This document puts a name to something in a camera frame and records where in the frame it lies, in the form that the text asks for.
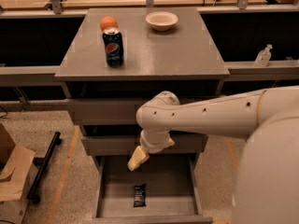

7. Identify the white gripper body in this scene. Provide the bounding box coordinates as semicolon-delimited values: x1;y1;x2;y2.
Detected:
140;130;170;154

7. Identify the dark blue rxbar wrapper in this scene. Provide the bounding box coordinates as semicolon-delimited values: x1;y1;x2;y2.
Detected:
134;184;146;207

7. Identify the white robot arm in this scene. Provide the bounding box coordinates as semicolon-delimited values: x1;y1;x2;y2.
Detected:
128;86;299;224

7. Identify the grey open bottom drawer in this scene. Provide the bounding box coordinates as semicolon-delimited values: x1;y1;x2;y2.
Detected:
82;155;213;224

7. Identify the grey middle drawer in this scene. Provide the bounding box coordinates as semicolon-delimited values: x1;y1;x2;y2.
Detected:
82;133;208;156

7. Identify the grey top drawer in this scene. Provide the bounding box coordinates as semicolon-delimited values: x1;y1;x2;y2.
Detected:
67;98;148;125

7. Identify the black metal bar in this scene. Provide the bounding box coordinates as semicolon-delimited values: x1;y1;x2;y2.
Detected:
27;132;62;204

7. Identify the blue pepsi can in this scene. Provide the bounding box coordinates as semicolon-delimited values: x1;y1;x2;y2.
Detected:
102;27;124;67

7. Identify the white paper bowl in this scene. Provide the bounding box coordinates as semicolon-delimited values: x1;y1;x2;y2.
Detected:
146;11;178;32

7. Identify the brown cardboard box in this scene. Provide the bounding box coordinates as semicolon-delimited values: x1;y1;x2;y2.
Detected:
0;124;37;224

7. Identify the clear sanitizer bottle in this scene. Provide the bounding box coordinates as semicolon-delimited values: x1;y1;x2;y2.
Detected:
255;44;273;67

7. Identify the orange fruit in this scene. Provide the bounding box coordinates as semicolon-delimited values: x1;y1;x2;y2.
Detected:
100;16;119;32

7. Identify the grey long bench rail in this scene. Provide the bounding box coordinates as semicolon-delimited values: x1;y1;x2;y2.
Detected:
0;60;299;87

